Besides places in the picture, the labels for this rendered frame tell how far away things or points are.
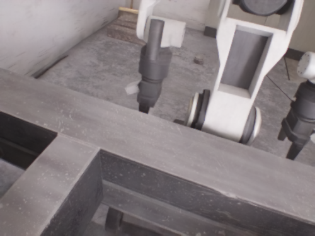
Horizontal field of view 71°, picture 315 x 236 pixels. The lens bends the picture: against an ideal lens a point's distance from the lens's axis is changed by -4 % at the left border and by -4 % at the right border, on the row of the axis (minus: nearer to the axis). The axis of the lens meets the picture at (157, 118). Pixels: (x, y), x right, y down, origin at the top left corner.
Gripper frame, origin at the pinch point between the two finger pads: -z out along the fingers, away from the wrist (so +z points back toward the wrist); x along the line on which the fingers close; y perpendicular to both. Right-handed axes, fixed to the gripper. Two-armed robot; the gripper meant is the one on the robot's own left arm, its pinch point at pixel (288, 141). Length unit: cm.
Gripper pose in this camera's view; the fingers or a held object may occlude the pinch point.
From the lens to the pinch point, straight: 78.6
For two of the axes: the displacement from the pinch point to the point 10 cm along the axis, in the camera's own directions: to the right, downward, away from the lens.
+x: -2.2, 4.8, -8.5
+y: 9.6, 2.5, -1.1
